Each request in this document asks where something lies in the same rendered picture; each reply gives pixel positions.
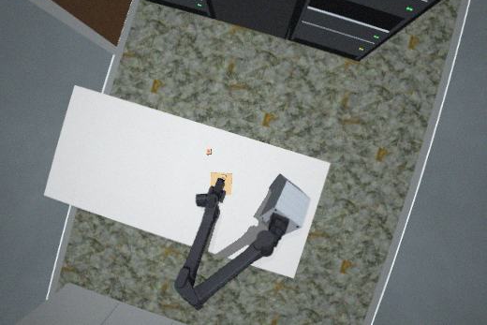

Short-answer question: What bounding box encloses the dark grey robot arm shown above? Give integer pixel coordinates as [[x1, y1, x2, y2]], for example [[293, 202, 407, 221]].
[[174, 178, 289, 310]]

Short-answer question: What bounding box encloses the tan mat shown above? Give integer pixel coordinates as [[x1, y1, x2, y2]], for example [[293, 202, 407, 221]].
[[211, 172, 232, 195]]

